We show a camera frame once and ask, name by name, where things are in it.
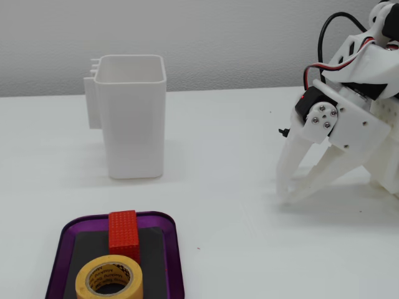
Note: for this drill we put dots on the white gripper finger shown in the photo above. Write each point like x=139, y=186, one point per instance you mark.
x=330, y=168
x=315, y=130

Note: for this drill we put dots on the yellow masking tape roll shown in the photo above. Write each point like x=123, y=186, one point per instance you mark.
x=81, y=280

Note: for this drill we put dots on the white plastic box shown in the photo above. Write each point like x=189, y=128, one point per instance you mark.
x=134, y=124

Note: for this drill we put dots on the black clamp knob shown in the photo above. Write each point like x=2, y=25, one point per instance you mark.
x=283, y=132

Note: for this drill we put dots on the red textured block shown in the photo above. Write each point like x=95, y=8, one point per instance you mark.
x=123, y=230

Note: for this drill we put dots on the black tray mat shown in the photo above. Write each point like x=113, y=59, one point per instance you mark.
x=90, y=246

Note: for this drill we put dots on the purple metal tray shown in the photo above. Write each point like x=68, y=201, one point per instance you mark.
x=67, y=243

